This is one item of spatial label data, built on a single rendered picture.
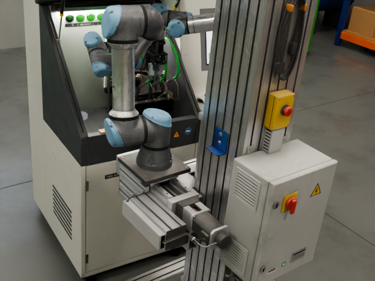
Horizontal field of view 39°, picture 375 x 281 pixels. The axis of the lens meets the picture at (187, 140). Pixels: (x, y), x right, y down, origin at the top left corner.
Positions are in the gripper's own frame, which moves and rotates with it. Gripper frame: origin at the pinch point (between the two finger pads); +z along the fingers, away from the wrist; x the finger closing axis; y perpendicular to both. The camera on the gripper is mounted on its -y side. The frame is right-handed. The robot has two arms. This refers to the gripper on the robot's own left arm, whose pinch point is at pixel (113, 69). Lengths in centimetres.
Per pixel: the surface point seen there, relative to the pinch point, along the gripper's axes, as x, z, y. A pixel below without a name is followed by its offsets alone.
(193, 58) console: 36, 39, -23
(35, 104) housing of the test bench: -59, 43, -6
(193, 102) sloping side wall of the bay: 35, 36, 6
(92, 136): -11.4, 4.7, 32.1
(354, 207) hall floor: 136, 177, 41
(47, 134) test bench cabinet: -50, 41, 14
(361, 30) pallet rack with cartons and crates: 236, 468, -272
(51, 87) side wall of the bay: -37.2, 13.5, -0.8
